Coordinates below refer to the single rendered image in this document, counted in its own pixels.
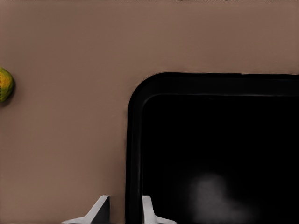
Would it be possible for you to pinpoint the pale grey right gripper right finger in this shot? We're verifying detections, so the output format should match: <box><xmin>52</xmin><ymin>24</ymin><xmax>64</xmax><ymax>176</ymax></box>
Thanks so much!
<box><xmin>142</xmin><ymin>195</ymin><xmax>178</xmax><ymax>224</ymax></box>

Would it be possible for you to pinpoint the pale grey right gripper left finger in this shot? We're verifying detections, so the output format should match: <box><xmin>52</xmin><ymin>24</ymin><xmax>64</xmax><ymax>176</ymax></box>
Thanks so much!
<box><xmin>61</xmin><ymin>195</ymin><xmax>110</xmax><ymax>224</ymax></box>

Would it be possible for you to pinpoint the black storage box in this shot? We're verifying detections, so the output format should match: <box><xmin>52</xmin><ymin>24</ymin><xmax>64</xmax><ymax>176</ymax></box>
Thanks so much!
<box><xmin>124</xmin><ymin>72</ymin><xmax>299</xmax><ymax>224</ymax></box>

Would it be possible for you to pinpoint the green yellow apple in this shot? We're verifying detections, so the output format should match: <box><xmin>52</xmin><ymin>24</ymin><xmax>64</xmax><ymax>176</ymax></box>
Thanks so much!
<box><xmin>0</xmin><ymin>67</ymin><xmax>15</xmax><ymax>103</ymax></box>

